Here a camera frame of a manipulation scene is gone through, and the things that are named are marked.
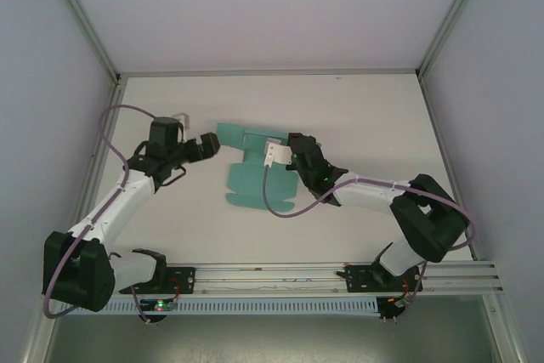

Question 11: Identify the white slotted cable duct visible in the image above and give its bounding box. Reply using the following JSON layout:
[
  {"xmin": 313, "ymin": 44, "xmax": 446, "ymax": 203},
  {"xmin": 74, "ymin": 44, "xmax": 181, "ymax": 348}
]
[{"xmin": 57, "ymin": 297, "xmax": 380, "ymax": 317}]

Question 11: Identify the aluminium mounting rail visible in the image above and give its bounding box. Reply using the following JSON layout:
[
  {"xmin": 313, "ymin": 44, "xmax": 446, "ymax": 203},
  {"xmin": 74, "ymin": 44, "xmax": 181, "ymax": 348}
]
[{"xmin": 42, "ymin": 259, "xmax": 507, "ymax": 297}]

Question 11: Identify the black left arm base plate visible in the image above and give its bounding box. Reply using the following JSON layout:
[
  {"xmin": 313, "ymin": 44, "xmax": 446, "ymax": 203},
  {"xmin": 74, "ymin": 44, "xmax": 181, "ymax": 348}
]
[{"xmin": 119, "ymin": 265, "xmax": 197, "ymax": 296}]

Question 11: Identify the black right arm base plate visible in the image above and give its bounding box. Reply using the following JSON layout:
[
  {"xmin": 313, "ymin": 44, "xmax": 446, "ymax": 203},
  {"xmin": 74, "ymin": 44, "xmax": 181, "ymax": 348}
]
[{"xmin": 335, "ymin": 264, "xmax": 425, "ymax": 295}]

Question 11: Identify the teal paper box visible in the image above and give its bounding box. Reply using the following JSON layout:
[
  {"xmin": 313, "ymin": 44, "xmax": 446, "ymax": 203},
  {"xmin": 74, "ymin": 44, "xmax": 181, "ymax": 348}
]
[{"xmin": 224, "ymin": 122, "xmax": 301, "ymax": 214}]

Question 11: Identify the aluminium frame post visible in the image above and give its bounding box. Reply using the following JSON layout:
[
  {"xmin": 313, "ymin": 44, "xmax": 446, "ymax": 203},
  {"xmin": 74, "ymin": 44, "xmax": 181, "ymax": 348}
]
[
  {"xmin": 416, "ymin": 0, "xmax": 492, "ymax": 82},
  {"xmin": 42, "ymin": 0, "xmax": 123, "ymax": 83}
]

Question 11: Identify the circuit board with green light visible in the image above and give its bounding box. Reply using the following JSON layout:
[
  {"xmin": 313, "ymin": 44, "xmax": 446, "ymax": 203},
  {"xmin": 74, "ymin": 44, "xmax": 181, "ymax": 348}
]
[{"xmin": 141, "ymin": 299, "xmax": 179, "ymax": 313}]

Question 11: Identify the aluminium frame crossbar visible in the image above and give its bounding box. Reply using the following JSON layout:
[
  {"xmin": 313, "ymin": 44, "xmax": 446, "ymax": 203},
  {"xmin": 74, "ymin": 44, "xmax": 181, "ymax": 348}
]
[{"xmin": 114, "ymin": 67, "xmax": 422, "ymax": 80}]

